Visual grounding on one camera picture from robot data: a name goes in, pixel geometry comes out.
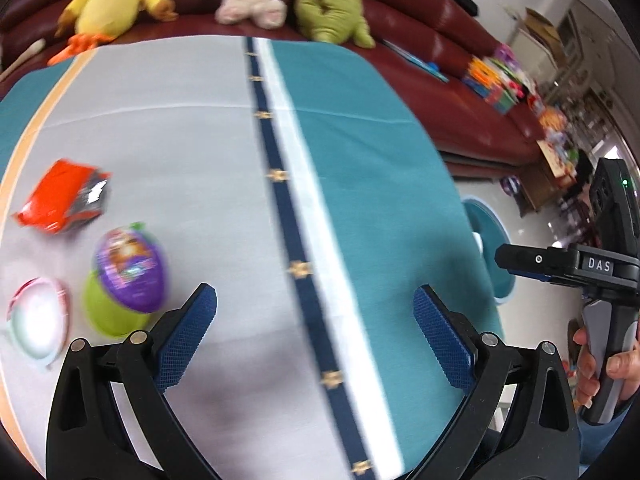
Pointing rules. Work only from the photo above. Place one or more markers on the thin blue book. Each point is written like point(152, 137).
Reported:
point(420, 65)

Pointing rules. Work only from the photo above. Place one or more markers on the red snack packet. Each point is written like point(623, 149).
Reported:
point(55, 190)

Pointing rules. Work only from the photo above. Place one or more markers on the person's right forearm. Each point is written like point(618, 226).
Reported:
point(597, 445)

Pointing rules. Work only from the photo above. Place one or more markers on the round blue floor item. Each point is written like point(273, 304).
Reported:
point(511, 186)

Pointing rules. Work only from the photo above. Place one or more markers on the teal and grey tablecloth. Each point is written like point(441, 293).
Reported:
point(350, 160)

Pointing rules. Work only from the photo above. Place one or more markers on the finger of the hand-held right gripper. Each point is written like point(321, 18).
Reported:
point(525, 259)

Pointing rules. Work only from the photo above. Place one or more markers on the green plush toy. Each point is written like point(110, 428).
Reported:
point(325, 5)

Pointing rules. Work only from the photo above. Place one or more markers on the dark red leather sofa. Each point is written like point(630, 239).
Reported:
point(425, 25)

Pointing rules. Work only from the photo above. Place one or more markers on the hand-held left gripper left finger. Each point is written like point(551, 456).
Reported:
point(185, 335)

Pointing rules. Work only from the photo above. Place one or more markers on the cardboard box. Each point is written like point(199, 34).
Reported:
point(537, 25)

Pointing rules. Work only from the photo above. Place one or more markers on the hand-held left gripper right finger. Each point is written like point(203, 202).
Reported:
point(440, 340)

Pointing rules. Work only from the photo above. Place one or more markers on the purple egg-shaped toy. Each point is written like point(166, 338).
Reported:
point(130, 270)

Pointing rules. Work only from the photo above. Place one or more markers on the stack of colourful toy boxes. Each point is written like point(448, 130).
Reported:
point(495, 85)

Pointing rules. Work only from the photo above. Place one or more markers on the person's right hand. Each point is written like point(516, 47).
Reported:
point(585, 375)

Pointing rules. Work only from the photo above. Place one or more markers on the teal plastic basin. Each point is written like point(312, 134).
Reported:
point(500, 265)

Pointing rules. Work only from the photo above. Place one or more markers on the yellow duck plush toy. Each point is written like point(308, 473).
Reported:
point(115, 0)

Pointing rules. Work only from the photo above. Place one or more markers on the wooden side table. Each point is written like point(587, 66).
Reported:
point(537, 190)

